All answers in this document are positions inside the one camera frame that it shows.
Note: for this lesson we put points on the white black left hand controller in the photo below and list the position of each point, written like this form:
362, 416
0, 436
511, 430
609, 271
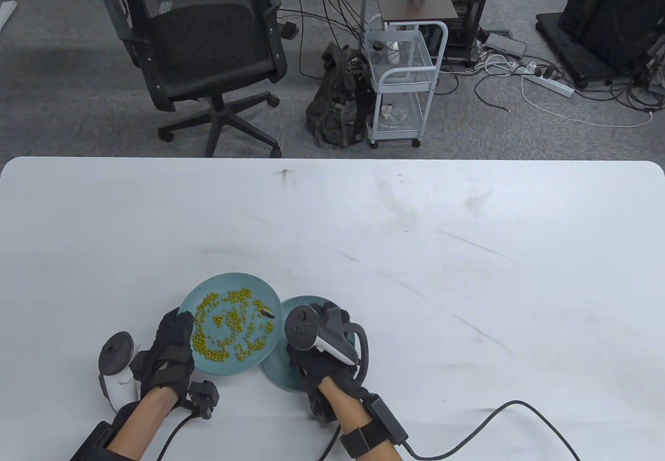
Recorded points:
118, 352

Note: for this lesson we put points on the person's right forearm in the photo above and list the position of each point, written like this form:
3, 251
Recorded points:
358, 424

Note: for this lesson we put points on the pile of green mung beans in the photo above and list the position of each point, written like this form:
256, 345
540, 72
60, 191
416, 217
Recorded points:
231, 321

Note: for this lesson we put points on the teal plate with green beans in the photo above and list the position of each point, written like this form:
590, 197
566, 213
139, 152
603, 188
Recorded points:
223, 367

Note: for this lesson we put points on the grey adapter box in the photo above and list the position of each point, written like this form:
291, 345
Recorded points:
505, 44

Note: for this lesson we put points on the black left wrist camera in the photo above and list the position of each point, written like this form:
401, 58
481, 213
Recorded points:
201, 398

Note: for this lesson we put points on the white flat board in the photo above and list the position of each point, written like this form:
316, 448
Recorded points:
5, 14

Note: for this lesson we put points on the single striped sunflower seed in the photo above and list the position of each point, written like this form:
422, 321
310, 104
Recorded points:
266, 313

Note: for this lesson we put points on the brown side table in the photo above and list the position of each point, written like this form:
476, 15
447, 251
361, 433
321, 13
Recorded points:
410, 7

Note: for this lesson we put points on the white power strip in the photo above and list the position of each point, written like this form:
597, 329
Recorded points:
550, 85

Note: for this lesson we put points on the person's right hand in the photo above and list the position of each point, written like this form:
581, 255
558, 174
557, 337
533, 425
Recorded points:
332, 373

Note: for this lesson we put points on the person's left hand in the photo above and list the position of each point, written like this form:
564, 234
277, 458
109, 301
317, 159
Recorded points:
166, 357

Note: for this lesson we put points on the dark green backpack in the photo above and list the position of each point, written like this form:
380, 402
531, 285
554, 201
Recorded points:
337, 103

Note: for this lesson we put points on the person's left forearm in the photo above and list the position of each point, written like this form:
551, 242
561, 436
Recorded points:
140, 424

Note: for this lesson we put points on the black mesh office chair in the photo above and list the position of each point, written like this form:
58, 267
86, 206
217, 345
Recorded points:
202, 35

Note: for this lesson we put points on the black computer tower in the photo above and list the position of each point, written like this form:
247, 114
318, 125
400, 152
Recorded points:
467, 9

